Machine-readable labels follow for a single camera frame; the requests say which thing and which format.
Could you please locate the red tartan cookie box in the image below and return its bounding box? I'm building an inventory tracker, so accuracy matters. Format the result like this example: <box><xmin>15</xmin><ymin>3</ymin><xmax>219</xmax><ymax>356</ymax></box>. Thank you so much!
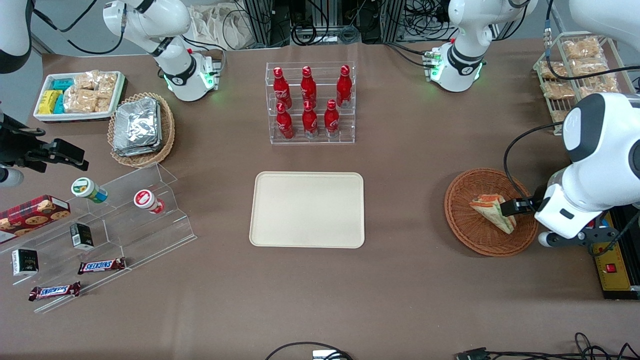
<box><xmin>0</xmin><ymin>194</ymin><xmax>71</xmax><ymax>245</ymax></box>

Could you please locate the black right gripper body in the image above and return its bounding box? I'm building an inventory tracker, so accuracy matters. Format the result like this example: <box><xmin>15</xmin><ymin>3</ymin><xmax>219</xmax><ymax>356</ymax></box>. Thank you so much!
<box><xmin>0</xmin><ymin>115</ymin><xmax>54</xmax><ymax>172</ymax></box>

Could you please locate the white rectangular snack tray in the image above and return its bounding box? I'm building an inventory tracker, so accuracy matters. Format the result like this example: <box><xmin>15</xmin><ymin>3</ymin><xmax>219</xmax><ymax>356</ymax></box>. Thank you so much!
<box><xmin>33</xmin><ymin>70</ymin><xmax>126</xmax><ymax>123</ymax></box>

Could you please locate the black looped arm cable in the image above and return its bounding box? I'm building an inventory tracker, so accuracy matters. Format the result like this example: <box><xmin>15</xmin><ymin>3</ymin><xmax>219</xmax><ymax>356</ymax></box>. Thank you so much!
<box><xmin>503</xmin><ymin>122</ymin><xmax>577</xmax><ymax>202</ymax></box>

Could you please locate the beige plastic tray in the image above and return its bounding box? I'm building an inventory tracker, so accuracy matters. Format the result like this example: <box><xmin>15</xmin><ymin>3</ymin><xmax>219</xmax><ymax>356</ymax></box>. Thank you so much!
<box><xmin>249</xmin><ymin>171</ymin><xmax>366</xmax><ymax>249</ymax></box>

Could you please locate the yellow snack pack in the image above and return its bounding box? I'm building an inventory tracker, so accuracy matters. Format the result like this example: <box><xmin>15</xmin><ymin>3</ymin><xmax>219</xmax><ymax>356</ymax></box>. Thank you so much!
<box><xmin>37</xmin><ymin>89</ymin><xmax>64</xmax><ymax>115</ymax></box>

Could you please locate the black cable with connector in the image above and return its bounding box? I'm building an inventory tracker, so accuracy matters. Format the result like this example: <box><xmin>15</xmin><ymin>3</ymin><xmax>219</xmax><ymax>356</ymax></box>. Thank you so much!
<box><xmin>455</xmin><ymin>332</ymin><xmax>640</xmax><ymax>360</ymax></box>

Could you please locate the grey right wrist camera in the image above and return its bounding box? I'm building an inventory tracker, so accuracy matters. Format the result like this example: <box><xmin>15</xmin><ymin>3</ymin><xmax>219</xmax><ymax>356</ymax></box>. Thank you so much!
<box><xmin>0</xmin><ymin>167</ymin><xmax>25</xmax><ymax>188</ymax></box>

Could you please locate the clear acrylic step display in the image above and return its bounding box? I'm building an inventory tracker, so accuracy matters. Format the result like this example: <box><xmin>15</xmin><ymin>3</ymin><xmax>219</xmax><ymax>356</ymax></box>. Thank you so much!
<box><xmin>0</xmin><ymin>162</ymin><xmax>198</xmax><ymax>314</ymax></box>

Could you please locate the triangle sandwich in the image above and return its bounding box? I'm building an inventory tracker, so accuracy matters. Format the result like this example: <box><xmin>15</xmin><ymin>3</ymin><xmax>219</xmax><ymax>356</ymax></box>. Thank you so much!
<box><xmin>469</xmin><ymin>193</ymin><xmax>519</xmax><ymax>235</ymax></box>

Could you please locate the green lidded white cup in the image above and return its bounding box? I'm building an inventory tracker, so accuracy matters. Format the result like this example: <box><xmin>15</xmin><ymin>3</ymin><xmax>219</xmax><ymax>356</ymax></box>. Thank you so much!
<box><xmin>70</xmin><ymin>177</ymin><xmax>109</xmax><ymax>204</ymax></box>

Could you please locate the clear acrylic bottle rack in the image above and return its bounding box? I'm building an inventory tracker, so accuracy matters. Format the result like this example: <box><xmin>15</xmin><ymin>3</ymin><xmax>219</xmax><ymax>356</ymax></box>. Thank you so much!
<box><xmin>265</xmin><ymin>61</ymin><xmax>357</xmax><ymax>146</ymax></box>

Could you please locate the silver foil packet stack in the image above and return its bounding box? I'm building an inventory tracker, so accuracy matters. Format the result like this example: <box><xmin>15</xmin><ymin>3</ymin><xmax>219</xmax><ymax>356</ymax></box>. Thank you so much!
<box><xmin>112</xmin><ymin>97</ymin><xmax>163</xmax><ymax>158</ymax></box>

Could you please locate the white cloth bag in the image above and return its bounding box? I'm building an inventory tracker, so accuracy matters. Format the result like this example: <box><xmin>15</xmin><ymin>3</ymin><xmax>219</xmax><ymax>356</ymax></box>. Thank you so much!
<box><xmin>189</xmin><ymin>4</ymin><xmax>252</xmax><ymax>51</ymax></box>

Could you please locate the yellow black control box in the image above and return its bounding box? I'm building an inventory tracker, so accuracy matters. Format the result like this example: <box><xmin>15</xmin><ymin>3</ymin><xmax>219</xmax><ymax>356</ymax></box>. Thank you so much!
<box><xmin>594</xmin><ymin>207</ymin><xmax>640</xmax><ymax>301</ymax></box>

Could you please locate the brown Snickers bar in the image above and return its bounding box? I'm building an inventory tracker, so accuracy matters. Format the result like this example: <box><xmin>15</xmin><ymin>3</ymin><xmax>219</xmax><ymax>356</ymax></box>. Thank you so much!
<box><xmin>28</xmin><ymin>281</ymin><xmax>82</xmax><ymax>302</ymax></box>
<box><xmin>77</xmin><ymin>257</ymin><xmax>127</xmax><ymax>276</ymax></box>

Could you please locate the small black carton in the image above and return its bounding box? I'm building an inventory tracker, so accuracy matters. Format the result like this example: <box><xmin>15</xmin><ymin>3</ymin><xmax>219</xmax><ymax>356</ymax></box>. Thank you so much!
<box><xmin>69</xmin><ymin>222</ymin><xmax>95</xmax><ymax>251</ymax></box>
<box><xmin>11</xmin><ymin>248</ymin><xmax>40</xmax><ymax>277</ymax></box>

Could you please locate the cream wire rack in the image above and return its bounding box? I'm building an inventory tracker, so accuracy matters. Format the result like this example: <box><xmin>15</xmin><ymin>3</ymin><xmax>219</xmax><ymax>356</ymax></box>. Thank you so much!
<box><xmin>532</xmin><ymin>31</ymin><xmax>637</xmax><ymax>136</ymax></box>

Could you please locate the red lidded white cup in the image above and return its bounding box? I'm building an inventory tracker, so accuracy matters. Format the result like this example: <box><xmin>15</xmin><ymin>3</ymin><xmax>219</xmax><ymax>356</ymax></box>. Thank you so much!
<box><xmin>133</xmin><ymin>189</ymin><xmax>165</xmax><ymax>215</ymax></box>

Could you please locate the red cola bottle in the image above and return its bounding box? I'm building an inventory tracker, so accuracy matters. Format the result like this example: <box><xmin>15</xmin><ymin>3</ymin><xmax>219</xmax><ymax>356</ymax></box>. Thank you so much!
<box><xmin>272</xmin><ymin>67</ymin><xmax>293</xmax><ymax>110</ymax></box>
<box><xmin>301</xmin><ymin>100</ymin><xmax>319</xmax><ymax>139</ymax></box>
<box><xmin>335</xmin><ymin>65</ymin><xmax>353</xmax><ymax>109</ymax></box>
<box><xmin>323</xmin><ymin>99</ymin><xmax>341</xmax><ymax>139</ymax></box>
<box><xmin>275</xmin><ymin>102</ymin><xmax>295</xmax><ymax>140</ymax></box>
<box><xmin>300</xmin><ymin>66</ymin><xmax>318</xmax><ymax>108</ymax></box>

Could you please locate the black cable with plug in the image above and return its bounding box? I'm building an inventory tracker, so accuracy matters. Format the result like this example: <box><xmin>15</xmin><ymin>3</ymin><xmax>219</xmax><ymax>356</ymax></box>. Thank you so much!
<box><xmin>264</xmin><ymin>341</ymin><xmax>355</xmax><ymax>360</ymax></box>

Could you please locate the brown wicker basket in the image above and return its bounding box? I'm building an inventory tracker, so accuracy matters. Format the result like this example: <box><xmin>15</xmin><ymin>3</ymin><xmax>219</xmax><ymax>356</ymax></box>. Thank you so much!
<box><xmin>444</xmin><ymin>167</ymin><xmax>540</xmax><ymax>258</ymax></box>

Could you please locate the light tan wicker basket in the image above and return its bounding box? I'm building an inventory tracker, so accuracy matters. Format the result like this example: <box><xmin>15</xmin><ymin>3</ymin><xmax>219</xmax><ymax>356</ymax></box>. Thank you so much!
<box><xmin>107</xmin><ymin>92</ymin><xmax>176</xmax><ymax>168</ymax></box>

